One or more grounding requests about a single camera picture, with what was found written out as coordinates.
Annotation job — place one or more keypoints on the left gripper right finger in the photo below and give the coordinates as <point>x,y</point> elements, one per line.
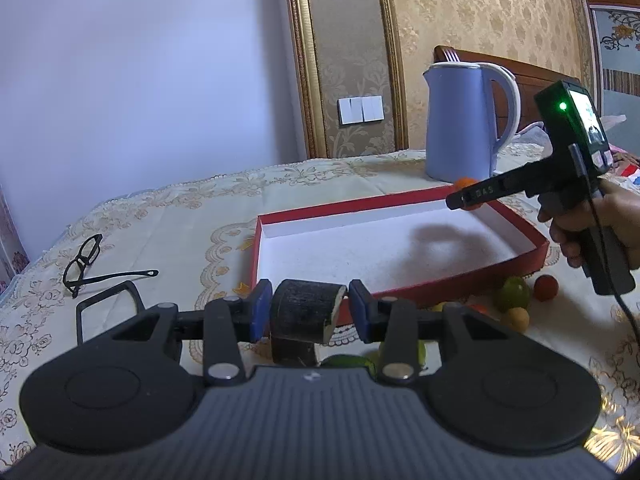
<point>399,325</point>

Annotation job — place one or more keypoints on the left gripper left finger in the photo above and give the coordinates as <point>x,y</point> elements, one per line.
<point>227,322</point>

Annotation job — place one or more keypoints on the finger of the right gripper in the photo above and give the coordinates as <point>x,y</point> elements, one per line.
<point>477,194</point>

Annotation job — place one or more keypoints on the small green tomato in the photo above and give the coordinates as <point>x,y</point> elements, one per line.
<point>422,352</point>

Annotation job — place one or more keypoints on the orange mandarin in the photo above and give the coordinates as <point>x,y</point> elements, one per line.
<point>465,182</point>

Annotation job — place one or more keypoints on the dark sugarcane piece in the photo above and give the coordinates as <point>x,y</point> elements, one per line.
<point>293,353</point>
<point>305,311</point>

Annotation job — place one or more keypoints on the green cucumber piece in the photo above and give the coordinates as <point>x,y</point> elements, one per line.
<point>349,361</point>

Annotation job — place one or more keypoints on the red cherry tomato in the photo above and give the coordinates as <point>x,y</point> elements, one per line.
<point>546,287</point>
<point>479,308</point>

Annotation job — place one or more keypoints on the large green tomato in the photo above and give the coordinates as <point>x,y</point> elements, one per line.
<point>514,293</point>

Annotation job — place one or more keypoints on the brown kiwi fruit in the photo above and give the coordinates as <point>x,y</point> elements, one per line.
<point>516,319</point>
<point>444,305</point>

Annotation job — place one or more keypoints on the person's right hand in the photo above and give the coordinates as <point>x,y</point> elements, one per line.
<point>617,208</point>

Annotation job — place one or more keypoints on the clear plastic bag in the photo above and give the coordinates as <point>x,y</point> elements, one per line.
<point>535,133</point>

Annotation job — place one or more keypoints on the blue electric kettle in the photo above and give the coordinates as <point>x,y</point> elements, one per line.
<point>462,137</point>

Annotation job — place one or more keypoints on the red cardboard tray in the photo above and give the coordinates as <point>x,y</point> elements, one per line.
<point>407,245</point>

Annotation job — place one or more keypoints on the wooden bed headboard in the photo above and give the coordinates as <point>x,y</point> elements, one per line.
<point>530,78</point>

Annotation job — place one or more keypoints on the black eyeglasses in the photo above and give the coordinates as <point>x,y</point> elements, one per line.
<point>76,275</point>

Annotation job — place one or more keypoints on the pink floral curtain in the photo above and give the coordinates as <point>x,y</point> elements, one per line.
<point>12,253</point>

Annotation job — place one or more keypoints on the black rectangular magnifier frame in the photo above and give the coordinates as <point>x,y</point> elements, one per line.
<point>106,298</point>

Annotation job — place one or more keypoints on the white wall switch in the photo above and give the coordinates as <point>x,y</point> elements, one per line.
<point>360,109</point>

